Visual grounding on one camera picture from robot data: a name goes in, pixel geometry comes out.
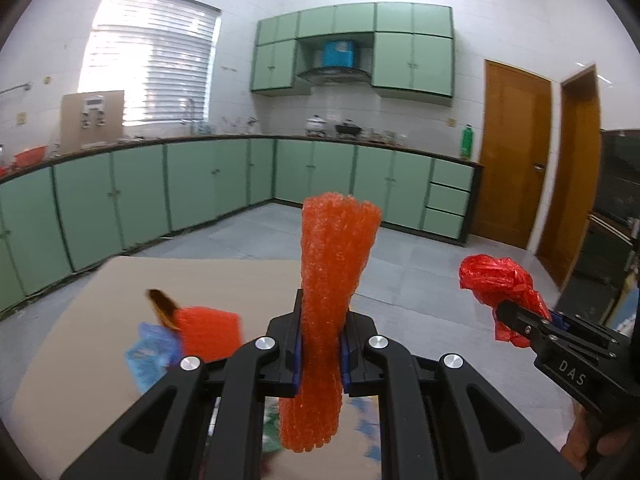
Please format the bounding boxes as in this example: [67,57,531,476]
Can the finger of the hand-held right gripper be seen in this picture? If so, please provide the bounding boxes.
[497,300,556,348]
[551,312,618,343]

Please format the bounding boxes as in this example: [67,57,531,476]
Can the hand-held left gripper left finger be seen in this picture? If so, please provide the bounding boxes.
[60,287,306,480]

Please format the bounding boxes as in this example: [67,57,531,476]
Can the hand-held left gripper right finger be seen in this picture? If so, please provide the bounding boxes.
[342,310,583,480]

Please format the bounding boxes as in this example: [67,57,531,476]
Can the red plastic bag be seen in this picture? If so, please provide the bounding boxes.
[459,254,553,350]

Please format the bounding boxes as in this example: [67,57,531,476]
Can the short orange foam net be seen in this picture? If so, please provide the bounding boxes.
[175,305,243,363]

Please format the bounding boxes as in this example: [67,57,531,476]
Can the long orange foam net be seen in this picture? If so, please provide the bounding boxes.
[277,191,383,453]

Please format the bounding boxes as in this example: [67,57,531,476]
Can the person's right hand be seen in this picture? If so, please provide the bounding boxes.
[564,404,595,467]

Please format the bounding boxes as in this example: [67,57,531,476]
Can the green drawer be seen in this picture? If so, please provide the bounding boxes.
[426,185,471,216]
[431,159,475,191]
[422,208,467,240]

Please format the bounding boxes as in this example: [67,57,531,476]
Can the red snack packet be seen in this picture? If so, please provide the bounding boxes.
[146,288,182,332]

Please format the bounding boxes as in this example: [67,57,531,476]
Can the open wooden door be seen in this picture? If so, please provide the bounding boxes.
[536,64,603,288]

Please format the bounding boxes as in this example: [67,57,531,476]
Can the black cabinet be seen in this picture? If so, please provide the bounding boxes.
[570,130,640,331]

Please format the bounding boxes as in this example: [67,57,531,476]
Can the blue plastic bag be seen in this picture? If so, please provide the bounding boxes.
[125,322,181,393]

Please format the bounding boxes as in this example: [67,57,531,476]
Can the closed wooden door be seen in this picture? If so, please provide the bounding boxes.
[472,59,553,250]

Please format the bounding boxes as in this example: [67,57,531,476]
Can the green lower cabinets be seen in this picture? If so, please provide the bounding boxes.
[0,137,483,311]

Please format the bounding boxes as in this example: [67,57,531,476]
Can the green cabinets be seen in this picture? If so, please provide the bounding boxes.
[0,137,483,311]
[250,2,456,107]

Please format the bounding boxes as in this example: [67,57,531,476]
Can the range hood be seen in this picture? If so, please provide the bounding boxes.
[295,66,371,86]

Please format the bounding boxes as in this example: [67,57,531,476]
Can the green upper cabinets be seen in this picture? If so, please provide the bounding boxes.
[250,2,456,107]

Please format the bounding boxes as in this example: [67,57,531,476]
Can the blue box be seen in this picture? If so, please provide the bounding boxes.
[321,40,357,68]

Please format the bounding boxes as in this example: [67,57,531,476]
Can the cardboard box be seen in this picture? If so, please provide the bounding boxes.
[60,90,126,151]

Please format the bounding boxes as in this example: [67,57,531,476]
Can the white window blind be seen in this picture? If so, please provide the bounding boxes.
[79,0,222,136]

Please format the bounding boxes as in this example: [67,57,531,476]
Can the red basin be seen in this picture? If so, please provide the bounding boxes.
[12,146,48,168]

